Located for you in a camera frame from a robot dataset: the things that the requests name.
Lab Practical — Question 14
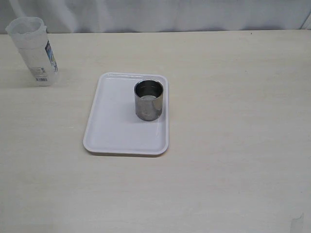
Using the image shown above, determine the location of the clear plastic cup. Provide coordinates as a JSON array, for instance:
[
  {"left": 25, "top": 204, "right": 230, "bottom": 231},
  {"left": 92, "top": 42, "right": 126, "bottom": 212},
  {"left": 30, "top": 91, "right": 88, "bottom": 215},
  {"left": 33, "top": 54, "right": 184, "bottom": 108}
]
[{"left": 5, "top": 17, "right": 58, "bottom": 86}]

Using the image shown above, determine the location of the white backdrop curtain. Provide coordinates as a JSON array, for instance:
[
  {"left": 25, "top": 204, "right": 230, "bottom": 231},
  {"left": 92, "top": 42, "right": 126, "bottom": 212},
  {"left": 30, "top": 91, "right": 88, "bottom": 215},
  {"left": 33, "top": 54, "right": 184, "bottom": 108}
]
[{"left": 0, "top": 0, "right": 311, "bottom": 33}]

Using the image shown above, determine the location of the white plastic tray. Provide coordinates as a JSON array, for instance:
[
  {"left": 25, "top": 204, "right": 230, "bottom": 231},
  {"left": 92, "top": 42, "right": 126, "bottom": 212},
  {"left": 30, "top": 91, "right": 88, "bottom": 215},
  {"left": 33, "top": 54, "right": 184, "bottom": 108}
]
[{"left": 83, "top": 72, "right": 169, "bottom": 156}]

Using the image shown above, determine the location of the stainless steel cup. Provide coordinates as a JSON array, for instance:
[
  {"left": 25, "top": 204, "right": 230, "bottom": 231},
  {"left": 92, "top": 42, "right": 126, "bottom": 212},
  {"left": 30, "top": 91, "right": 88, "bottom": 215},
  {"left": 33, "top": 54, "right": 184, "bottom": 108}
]
[{"left": 134, "top": 80, "right": 164, "bottom": 121}]

